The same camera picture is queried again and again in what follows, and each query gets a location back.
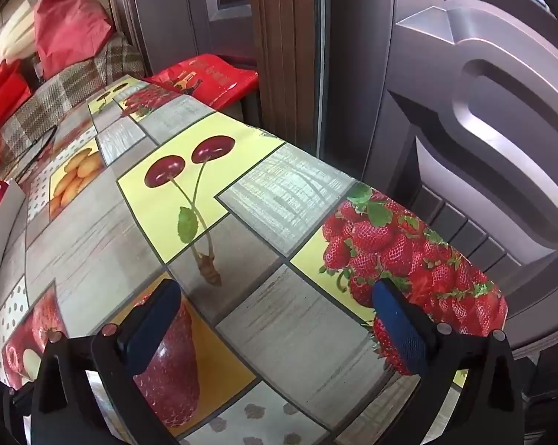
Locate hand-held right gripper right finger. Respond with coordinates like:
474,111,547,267
371,279,525,445

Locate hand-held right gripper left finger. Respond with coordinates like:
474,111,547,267
29,279,187,445

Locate fruit print tablecloth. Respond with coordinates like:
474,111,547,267
0,79,509,445

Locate brown panelled door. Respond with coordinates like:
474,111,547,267
112,0,261,75
321,0,558,445

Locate plaid bench cover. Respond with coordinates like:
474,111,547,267
0,39,147,181

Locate red printed gift bag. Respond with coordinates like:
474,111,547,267
144,53,260,112

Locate red glossy tote bag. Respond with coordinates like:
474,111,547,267
0,58,34,172

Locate red nonwoven bag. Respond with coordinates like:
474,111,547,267
32,0,117,79

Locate white foam block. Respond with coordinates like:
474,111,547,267
0,0,41,63

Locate black cable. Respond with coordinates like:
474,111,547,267
10,125,59,181

